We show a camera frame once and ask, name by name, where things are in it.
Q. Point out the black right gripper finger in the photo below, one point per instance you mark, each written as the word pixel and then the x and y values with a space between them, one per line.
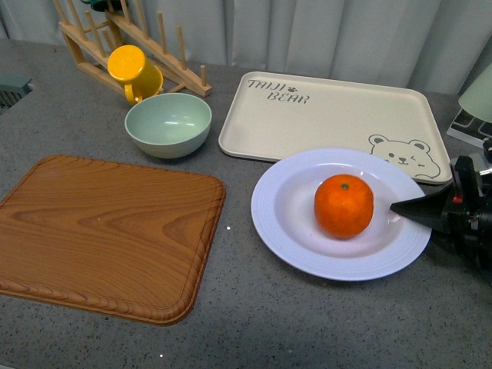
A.
pixel 427 210

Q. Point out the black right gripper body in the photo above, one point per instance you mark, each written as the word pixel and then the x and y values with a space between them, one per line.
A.
pixel 469 209

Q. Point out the orange fruit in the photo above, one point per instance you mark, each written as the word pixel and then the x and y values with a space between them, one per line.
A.
pixel 343 206

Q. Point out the white ribbed plate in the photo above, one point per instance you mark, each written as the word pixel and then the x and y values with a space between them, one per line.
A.
pixel 282 209

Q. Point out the green plastic cup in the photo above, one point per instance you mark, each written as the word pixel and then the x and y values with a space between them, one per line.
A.
pixel 476 100

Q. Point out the grey curtain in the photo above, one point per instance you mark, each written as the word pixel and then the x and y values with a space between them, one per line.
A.
pixel 438 46

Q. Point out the beige bear tray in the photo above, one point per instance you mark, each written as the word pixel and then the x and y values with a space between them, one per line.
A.
pixel 273 116

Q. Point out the light green bowl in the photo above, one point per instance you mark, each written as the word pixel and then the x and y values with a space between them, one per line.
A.
pixel 169 126

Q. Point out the wooden cutting board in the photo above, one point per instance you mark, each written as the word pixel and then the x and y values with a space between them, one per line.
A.
pixel 124 240

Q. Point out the yellow mug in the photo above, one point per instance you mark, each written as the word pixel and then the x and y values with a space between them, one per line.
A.
pixel 135 72

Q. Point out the wooden dish rack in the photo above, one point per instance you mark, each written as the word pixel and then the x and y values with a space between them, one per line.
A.
pixel 91 43

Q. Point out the dark green bowl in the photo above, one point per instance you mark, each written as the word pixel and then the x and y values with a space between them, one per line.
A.
pixel 102 5

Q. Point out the grey green basket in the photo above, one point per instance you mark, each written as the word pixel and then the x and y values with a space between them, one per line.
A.
pixel 13 89

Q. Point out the white wire cup rack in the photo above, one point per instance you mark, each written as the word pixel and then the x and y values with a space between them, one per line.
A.
pixel 469 129

